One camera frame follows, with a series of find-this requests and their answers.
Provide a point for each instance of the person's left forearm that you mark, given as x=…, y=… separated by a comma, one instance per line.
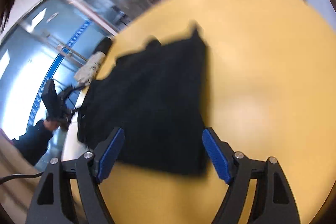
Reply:
x=32, y=142

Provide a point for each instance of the person's left hand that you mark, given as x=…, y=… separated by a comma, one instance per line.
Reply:
x=51, y=124

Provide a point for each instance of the folded black garment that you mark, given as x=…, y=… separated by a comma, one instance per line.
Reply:
x=103, y=46

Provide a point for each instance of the folded beige garment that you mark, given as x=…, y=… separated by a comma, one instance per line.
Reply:
x=90, y=66

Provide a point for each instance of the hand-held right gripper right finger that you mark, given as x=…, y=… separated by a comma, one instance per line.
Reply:
x=216, y=155

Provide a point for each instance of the person's head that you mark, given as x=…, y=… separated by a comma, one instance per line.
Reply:
x=5, y=3

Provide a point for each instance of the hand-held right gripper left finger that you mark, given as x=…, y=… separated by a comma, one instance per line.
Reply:
x=109, y=155

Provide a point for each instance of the black fleece jacket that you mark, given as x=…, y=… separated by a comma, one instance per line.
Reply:
x=152, y=108

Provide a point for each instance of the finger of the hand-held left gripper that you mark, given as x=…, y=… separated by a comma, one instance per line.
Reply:
x=74, y=88

